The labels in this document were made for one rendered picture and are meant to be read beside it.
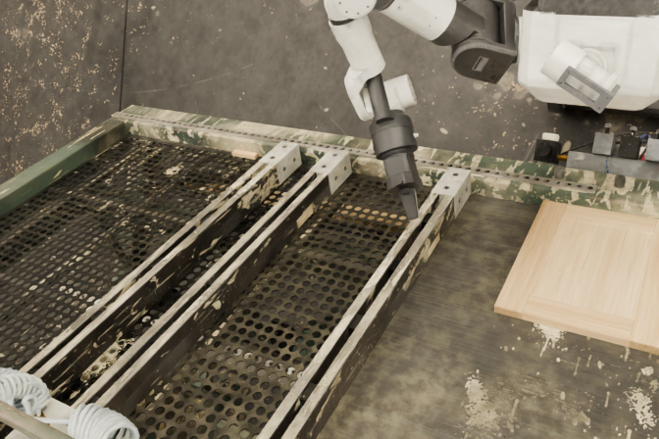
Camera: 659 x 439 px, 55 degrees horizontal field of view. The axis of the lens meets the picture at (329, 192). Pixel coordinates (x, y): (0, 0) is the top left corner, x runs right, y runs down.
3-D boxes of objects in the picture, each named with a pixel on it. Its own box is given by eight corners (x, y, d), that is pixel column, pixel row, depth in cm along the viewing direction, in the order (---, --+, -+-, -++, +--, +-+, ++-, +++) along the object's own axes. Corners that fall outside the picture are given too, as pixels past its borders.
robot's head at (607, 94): (584, 45, 107) (572, 60, 101) (630, 74, 105) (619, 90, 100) (563, 74, 111) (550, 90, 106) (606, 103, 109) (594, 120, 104)
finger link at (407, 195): (406, 220, 127) (398, 191, 128) (421, 217, 126) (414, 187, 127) (404, 219, 125) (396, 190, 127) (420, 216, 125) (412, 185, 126)
